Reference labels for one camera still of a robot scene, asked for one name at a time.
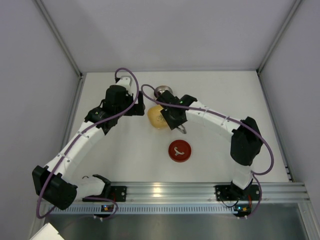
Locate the yellow lunch box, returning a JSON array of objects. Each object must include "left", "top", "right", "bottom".
[{"left": 147, "top": 104, "right": 169, "bottom": 129}]

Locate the red round lid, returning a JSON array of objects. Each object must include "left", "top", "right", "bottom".
[{"left": 168, "top": 139, "right": 192, "bottom": 163}]

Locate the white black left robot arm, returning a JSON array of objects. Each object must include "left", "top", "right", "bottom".
[{"left": 32, "top": 76, "right": 145, "bottom": 210}]

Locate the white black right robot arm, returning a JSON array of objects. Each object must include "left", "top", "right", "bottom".
[{"left": 156, "top": 90, "right": 263, "bottom": 191}]

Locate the white box corner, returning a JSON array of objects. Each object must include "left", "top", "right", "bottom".
[{"left": 30, "top": 223, "right": 64, "bottom": 240}]

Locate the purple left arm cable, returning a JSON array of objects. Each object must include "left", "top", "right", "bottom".
[{"left": 36, "top": 66, "right": 140, "bottom": 220}]

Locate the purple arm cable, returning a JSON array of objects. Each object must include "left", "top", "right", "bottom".
[
  {"left": 141, "top": 84, "right": 275, "bottom": 221},
  {"left": 36, "top": 66, "right": 140, "bottom": 220}
]

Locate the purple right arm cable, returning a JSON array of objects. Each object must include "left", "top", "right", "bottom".
[{"left": 141, "top": 84, "right": 275, "bottom": 221}]

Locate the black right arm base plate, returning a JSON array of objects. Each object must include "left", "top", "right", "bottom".
[{"left": 214, "top": 183, "right": 261, "bottom": 202}]

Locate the aluminium mounting rail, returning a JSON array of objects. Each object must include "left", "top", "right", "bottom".
[{"left": 111, "top": 182, "right": 310, "bottom": 204}]

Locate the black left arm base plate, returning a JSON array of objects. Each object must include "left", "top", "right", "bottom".
[{"left": 82, "top": 185, "right": 127, "bottom": 203}]

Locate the left aluminium frame post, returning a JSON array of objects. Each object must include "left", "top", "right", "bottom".
[{"left": 32, "top": 0, "right": 83, "bottom": 80}]

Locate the aluminium frame post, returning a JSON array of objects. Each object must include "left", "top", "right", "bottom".
[
  {"left": 256, "top": 0, "right": 305, "bottom": 77},
  {"left": 32, "top": 0, "right": 83, "bottom": 80}
]

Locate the slotted grey cable duct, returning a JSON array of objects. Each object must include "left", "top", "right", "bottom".
[{"left": 42, "top": 201, "right": 311, "bottom": 215}]

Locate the right aluminium frame post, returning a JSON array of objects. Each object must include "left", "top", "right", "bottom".
[{"left": 256, "top": 0, "right": 305, "bottom": 77}]

